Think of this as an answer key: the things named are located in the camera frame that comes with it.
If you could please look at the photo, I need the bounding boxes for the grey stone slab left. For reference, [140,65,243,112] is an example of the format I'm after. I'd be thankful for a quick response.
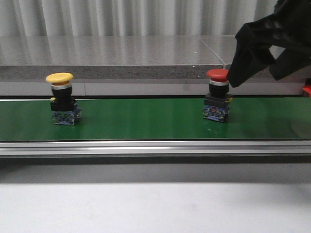
[0,36,222,80]

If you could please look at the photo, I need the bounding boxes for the red plastic tray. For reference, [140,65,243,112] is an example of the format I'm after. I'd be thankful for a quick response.
[302,85,311,98]

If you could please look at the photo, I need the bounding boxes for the green conveyor belt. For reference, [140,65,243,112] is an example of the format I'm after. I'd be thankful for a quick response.
[0,97,311,141]

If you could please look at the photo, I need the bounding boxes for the aluminium conveyor side rail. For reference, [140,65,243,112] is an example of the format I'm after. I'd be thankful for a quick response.
[0,140,311,159]

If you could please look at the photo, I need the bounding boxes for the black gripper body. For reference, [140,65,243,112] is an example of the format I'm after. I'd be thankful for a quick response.
[235,0,311,56]

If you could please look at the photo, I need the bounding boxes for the white pleated curtain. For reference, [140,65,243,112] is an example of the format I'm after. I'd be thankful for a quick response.
[0,0,276,36]

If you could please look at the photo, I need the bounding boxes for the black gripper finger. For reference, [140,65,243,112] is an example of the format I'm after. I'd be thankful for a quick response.
[227,43,276,87]
[269,46,311,81]

